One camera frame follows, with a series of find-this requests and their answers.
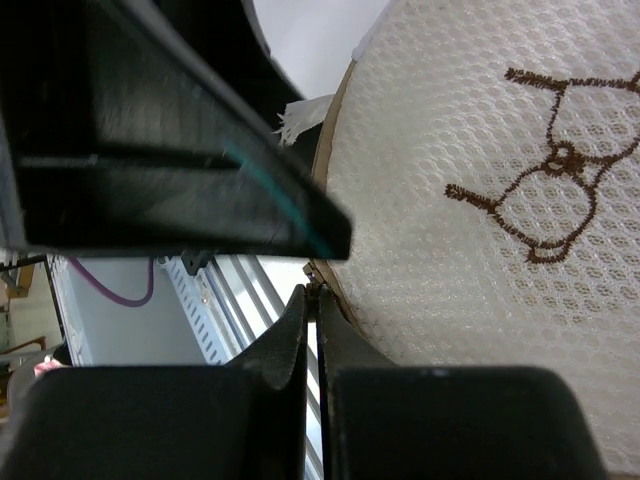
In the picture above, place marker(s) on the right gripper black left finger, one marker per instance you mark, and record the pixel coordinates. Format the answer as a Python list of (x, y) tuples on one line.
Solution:
[(242, 420)]

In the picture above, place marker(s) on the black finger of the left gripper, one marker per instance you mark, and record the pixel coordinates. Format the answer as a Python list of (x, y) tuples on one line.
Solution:
[(148, 128)]

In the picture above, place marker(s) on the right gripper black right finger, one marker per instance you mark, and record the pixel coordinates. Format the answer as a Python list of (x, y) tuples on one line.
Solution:
[(384, 421)]

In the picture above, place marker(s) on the beige round mesh laundry bag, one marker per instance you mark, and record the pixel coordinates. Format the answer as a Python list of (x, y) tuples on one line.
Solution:
[(488, 152)]

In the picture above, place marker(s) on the white slotted cable duct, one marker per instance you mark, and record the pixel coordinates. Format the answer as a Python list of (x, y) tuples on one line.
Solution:
[(197, 310)]

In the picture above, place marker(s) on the aluminium front rail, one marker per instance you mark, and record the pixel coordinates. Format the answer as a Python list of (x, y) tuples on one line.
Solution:
[(250, 294)]

